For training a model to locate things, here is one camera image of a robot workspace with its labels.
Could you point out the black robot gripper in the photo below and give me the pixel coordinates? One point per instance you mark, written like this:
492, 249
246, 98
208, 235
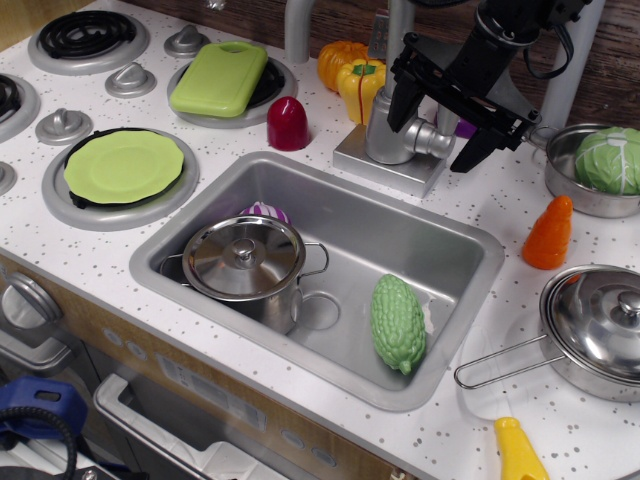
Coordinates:
472, 80

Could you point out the silver faucet lever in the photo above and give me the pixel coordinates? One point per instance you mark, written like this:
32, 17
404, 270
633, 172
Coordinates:
447, 121

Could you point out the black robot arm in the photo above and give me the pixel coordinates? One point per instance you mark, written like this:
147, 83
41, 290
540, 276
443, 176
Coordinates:
551, 15

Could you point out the purple toy eggplant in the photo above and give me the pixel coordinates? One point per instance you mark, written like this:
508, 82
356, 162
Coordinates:
464, 129

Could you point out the silver toy faucet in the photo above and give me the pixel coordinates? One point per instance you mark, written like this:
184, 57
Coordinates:
409, 161

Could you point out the yellow toy bell pepper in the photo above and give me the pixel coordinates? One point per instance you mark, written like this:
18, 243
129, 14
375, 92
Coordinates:
358, 84

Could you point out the grey toy spatula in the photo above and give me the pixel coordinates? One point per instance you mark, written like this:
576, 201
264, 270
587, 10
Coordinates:
377, 47

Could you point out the steel pot with cabbage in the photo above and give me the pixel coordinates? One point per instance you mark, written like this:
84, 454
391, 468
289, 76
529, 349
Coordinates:
560, 146

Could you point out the orange toy pumpkin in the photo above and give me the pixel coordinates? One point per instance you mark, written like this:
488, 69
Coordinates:
336, 54

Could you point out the grey sink basin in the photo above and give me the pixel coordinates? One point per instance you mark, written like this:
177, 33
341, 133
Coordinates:
355, 237

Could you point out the dark red toy vegetable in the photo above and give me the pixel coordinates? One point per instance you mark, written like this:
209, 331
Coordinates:
287, 125

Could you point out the orange toy carrot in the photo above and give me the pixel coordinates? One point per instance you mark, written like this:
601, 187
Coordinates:
547, 245

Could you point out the grey burner under board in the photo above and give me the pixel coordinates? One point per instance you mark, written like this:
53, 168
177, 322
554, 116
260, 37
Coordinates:
277, 81

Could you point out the green toy cabbage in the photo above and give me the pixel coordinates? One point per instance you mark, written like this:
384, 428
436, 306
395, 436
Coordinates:
608, 161

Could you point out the purple white toy onion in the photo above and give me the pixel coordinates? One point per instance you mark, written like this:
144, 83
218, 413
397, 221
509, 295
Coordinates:
259, 208

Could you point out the green toy bitter gourd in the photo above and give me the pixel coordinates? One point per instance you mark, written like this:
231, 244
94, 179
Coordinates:
397, 324

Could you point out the green plastic cutting board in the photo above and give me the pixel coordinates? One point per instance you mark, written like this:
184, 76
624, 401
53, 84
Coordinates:
220, 80

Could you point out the steel saucepan lid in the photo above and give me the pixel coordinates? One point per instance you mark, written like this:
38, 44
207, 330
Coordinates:
592, 313

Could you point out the steel pot lid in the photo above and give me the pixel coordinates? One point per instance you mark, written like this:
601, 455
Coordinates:
243, 257

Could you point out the steel pot in sink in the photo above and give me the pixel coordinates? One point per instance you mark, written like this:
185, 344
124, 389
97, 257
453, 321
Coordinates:
278, 311

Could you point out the grey stove knob back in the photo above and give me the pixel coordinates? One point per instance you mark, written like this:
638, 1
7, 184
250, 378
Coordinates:
186, 43

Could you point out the grey stove knob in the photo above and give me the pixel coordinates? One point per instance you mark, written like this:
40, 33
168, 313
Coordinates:
63, 127
186, 43
131, 81

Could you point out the grey stove knob middle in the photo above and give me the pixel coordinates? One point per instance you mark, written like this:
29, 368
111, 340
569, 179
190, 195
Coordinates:
131, 81

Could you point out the green plastic plate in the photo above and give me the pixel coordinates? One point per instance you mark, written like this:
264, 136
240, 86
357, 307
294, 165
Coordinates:
123, 166

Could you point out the grey burner under plate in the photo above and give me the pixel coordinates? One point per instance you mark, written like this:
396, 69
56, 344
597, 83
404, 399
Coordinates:
119, 216

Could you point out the black coil burner back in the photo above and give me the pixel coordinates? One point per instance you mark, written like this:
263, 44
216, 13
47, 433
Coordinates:
87, 42

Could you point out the black coil burner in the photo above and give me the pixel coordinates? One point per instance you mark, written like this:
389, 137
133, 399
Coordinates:
87, 42
20, 105

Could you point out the grey stove knob front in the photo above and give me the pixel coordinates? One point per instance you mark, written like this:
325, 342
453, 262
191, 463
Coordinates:
63, 127

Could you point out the black coil burner left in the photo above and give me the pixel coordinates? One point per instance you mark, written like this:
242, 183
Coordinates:
20, 105

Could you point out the grey stove knob edge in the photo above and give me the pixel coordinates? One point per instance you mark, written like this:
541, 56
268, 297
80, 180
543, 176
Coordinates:
8, 178

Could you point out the grey oven dial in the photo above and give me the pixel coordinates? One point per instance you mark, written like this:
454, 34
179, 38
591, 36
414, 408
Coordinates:
28, 313

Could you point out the blue clamp device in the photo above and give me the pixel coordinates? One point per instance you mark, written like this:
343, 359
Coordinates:
35, 408

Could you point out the grey post right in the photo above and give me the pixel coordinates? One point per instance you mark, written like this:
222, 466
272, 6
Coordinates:
561, 90

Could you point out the grey post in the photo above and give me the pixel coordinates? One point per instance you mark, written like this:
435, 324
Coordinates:
297, 25
561, 90

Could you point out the grey post left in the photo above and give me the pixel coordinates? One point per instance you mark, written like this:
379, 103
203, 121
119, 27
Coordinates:
297, 25

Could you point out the steel saucepan with handle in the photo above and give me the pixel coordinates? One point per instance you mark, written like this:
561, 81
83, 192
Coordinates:
576, 374

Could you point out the yellow toy handle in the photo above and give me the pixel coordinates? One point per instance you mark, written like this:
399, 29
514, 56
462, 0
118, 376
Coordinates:
519, 459

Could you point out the white oven door handle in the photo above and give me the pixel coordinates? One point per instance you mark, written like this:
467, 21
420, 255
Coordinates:
220, 460

